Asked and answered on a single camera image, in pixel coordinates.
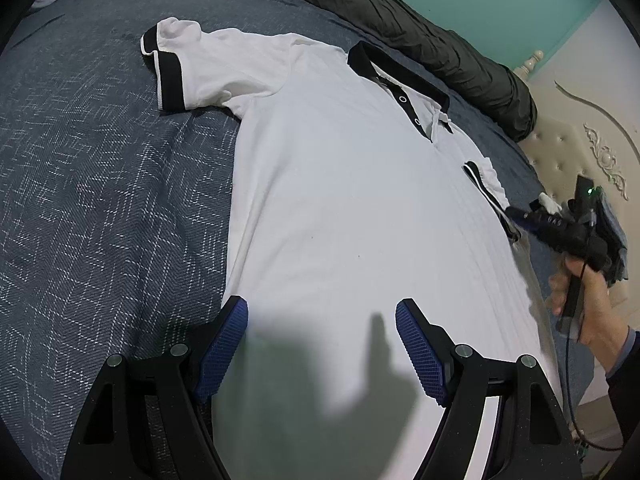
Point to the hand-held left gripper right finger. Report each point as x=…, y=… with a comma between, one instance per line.
x=420, y=355

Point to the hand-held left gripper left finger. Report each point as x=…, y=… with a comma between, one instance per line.
x=222, y=345

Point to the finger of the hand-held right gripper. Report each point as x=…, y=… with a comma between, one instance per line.
x=522, y=219

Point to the white polo shirt black collar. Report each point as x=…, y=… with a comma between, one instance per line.
x=350, y=210

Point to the person's right forearm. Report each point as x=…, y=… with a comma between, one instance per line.
x=625, y=390

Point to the person's right hand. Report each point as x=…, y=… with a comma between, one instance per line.
x=602, y=320

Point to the cream headboard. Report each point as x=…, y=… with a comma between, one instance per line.
x=575, y=125

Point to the blue-grey woven bed blanket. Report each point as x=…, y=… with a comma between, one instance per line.
x=100, y=210

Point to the dark grey rolled duvet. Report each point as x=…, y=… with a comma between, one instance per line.
x=400, y=15

